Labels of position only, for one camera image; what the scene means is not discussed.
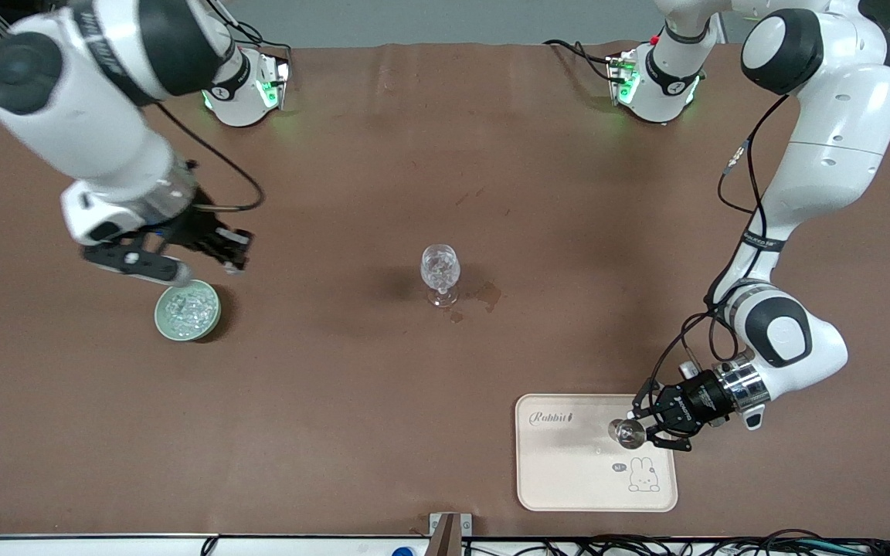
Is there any pile of clear ice cubes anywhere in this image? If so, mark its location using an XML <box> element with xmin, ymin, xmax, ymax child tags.
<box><xmin>165</xmin><ymin>286</ymin><xmax>216</xmax><ymax>334</ymax></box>

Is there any black left base cable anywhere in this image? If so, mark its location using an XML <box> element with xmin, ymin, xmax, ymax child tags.
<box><xmin>544</xmin><ymin>39</ymin><xmax>620</xmax><ymax>84</ymax></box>

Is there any pale green ceramic bowl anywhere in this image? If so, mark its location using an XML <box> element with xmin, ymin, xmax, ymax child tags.
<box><xmin>155</xmin><ymin>280</ymin><xmax>222</xmax><ymax>341</ymax></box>

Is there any black base cable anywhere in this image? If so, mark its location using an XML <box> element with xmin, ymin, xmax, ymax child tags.
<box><xmin>225</xmin><ymin>23</ymin><xmax>293</xmax><ymax>66</ymax></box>
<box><xmin>544</xmin><ymin>39</ymin><xmax>620</xmax><ymax>84</ymax></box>

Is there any clear stemmed wine glass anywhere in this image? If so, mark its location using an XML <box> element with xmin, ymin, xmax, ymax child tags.
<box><xmin>420</xmin><ymin>244</ymin><xmax>462</xmax><ymax>308</ymax></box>

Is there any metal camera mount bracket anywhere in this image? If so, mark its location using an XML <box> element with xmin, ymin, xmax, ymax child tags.
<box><xmin>429</xmin><ymin>512</ymin><xmax>474</xmax><ymax>556</ymax></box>

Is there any black right base cable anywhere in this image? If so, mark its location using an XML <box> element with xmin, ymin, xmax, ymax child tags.
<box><xmin>225</xmin><ymin>23</ymin><xmax>293</xmax><ymax>66</ymax></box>

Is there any shiny steel double jigger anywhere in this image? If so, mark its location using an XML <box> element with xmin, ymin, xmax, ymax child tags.
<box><xmin>607</xmin><ymin>419</ymin><xmax>645</xmax><ymax>451</ymax></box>

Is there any brown table mat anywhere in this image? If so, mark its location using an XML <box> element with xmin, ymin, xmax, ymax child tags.
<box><xmin>0</xmin><ymin>40</ymin><xmax>890</xmax><ymax>539</ymax></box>

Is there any cream rabbit print tray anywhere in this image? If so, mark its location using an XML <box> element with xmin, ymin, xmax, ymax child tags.
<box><xmin>515</xmin><ymin>393</ymin><xmax>679</xmax><ymax>514</ymax></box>

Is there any tangled black cable bundle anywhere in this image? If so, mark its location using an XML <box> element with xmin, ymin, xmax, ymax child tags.
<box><xmin>457</xmin><ymin>529</ymin><xmax>890</xmax><ymax>556</ymax></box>

